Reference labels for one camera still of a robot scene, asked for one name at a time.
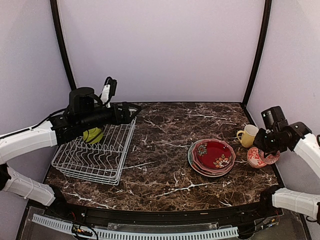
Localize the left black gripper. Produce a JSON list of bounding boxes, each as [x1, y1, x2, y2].
[[78, 101, 142, 132]]

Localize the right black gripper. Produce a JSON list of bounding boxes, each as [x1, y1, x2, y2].
[[253, 127, 286, 155]]

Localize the blue white patterned bowl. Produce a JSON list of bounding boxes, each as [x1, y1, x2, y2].
[[258, 149, 281, 165]]

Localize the yellow ceramic mug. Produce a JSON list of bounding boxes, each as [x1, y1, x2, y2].
[[236, 124, 259, 148]]

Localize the red white patterned bowl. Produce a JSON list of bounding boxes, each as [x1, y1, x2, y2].
[[247, 147, 267, 169]]

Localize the green small bowl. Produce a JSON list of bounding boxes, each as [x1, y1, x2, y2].
[[83, 127, 103, 144]]

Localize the dark red floral plate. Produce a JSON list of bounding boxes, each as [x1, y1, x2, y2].
[[195, 140, 233, 170]]

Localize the pink dotted plate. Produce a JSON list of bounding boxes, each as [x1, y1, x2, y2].
[[193, 139, 237, 175]]

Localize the black rimmed cream plate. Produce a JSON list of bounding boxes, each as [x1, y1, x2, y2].
[[189, 163, 233, 178]]

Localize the green teal plate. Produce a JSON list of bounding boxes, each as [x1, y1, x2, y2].
[[187, 141, 232, 178]]

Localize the red teal floral plate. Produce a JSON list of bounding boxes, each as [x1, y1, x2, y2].
[[187, 141, 232, 178]]

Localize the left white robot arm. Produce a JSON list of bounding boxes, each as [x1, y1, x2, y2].
[[0, 86, 142, 218]]

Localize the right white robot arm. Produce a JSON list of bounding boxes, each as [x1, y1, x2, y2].
[[253, 106, 320, 223]]

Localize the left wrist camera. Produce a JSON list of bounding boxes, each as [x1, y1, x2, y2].
[[100, 76, 118, 108]]

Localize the white wire dish rack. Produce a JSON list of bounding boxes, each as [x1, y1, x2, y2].
[[51, 119, 136, 185]]

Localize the white slotted cable duct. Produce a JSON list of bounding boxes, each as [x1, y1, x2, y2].
[[32, 214, 239, 240]]

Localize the black front rail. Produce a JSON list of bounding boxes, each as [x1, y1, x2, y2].
[[44, 202, 283, 227]]

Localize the left black frame post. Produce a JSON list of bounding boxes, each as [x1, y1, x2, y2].
[[49, 0, 77, 91]]

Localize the black frame post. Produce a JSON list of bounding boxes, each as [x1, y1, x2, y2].
[[49, 0, 77, 91], [241, 0, 273, 109]]

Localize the right black frame post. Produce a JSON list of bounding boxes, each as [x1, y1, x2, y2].
[[241, 0, 273, 109]]

